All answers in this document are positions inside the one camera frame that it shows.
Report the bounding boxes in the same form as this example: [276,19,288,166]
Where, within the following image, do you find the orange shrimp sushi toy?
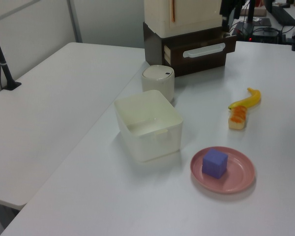
[228,106,248,130]

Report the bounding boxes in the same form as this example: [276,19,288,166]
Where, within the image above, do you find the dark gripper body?
[219,0,242,18]

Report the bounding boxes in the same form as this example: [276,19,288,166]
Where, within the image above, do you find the dark brown drawer housing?
[143,21,227,78]

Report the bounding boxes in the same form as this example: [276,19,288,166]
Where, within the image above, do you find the black camera stand with clamp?
[0,18,22,90]

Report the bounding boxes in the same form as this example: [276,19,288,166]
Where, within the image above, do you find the black upright pole stand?
[236,0,256,41]

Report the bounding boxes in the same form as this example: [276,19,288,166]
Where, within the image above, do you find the brown drawer with white handle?
[163,30,237,66]

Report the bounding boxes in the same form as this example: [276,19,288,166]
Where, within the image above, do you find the black keyboard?
[265,0,295,26]

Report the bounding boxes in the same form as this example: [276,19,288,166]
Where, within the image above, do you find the purple cube block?
[202,148,229,179]

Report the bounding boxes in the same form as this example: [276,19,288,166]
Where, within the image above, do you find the cream toy cabinet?
[144,0,224,39]

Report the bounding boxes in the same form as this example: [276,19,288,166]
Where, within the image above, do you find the pink round plate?
[190,146,257,195]

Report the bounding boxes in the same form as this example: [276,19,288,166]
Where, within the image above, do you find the small white lidded bin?
[141,64,176,103]

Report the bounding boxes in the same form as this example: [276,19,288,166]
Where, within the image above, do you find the white open storage box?
[114,89,183,163]

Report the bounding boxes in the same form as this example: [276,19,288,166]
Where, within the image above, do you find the yellow toy banana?
[227,88,262,110]

